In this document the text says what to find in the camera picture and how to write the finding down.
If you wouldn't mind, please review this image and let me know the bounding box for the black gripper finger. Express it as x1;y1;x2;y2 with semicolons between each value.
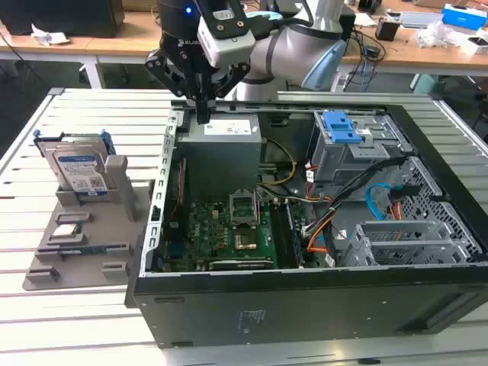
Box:
144;49;204;124
204;63;252;125

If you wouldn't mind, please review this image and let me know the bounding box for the hard disk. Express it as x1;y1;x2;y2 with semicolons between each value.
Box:
33;129;117;199

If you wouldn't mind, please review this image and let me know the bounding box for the blue wire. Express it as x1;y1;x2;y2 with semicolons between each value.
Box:
365;183;403;221

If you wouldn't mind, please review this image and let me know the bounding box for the grey metal disk bay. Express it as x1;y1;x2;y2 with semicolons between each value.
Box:
335;219;477;268

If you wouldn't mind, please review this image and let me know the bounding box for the long wooden desk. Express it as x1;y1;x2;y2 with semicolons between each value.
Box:
0;0;488;91

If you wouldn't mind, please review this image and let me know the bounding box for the grey power supply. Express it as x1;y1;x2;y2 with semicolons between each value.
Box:
175;114;264;191

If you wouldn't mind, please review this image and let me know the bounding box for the white power strip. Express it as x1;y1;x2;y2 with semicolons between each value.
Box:
330;74;350;92

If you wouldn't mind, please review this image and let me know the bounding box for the blue drive latch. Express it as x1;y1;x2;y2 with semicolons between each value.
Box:
321;110;362;145

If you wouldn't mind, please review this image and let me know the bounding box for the metal socket cover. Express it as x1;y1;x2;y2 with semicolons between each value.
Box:
228;189;258;229

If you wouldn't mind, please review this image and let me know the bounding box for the large black box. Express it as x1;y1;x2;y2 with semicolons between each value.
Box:
0;0;125;39

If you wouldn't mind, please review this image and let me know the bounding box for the crumpled white paper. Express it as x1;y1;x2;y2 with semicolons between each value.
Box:
30;23;72;47

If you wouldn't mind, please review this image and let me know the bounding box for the grey metal drive cage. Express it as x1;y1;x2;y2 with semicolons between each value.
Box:
307;110;415;191

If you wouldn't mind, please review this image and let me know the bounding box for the green motherboard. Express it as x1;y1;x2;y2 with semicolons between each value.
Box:
162;200;306;272

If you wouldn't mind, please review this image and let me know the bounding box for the black pen holder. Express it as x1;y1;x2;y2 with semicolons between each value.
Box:
375;19;401;42

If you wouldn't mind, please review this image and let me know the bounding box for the installed RAM stick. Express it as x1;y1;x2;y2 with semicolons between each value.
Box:
284;204;307;267

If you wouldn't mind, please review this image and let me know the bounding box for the grey parts rack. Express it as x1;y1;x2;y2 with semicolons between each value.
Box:
22;154;153;291

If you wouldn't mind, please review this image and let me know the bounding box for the silver CPU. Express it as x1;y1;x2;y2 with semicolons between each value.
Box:
53;224;83;239

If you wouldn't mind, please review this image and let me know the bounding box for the blue RAM stick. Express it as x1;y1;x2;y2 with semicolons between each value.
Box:
56;245;110;255

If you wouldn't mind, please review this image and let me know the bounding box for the pale green cabinet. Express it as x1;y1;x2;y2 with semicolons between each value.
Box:
410;72;447;96

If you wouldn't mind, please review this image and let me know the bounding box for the grey flat tray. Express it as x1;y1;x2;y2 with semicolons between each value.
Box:
398;11;445;30

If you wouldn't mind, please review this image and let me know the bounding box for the clear plastic bag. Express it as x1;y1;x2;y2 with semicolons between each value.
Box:
414;21;464;50

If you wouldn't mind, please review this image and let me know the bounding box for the blue and white box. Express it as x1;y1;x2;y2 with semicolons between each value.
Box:
441;3;488;30

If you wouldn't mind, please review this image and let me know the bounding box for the white open box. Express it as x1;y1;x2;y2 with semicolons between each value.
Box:
459;33;488;56

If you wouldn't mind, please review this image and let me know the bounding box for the black PC case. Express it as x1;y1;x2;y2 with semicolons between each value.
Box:
124;99;488;350

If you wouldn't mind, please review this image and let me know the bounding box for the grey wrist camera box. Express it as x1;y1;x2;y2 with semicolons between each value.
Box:
196;0;255;68

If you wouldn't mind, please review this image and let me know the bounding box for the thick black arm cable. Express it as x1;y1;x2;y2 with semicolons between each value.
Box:
249;0;317;41

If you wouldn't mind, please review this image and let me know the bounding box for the yellow wire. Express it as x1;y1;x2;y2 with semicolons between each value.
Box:
258;139;298;188

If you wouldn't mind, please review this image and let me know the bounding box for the black cable bundle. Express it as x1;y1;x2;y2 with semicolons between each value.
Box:
304;156;405;237

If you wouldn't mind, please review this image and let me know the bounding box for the orange wire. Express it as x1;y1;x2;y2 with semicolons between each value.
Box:
307;223;331;253

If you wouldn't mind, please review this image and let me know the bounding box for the black plug with orange wires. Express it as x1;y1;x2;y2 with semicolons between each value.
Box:
389;185;417;221

